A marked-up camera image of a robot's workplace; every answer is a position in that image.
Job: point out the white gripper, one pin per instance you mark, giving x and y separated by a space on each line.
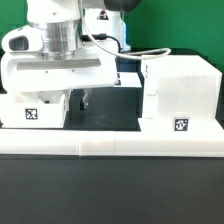
23 68

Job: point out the white front drawer tray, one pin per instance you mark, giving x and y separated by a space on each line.
34 109

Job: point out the white drawer cabinet box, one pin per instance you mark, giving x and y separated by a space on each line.
180 94

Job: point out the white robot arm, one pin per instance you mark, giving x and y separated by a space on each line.
47 55

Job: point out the black raised platform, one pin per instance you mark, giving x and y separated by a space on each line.
107 105

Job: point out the white fiducial marker plate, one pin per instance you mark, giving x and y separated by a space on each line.
128 80

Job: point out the white L-shaped wall fence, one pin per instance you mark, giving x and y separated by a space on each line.
206 141

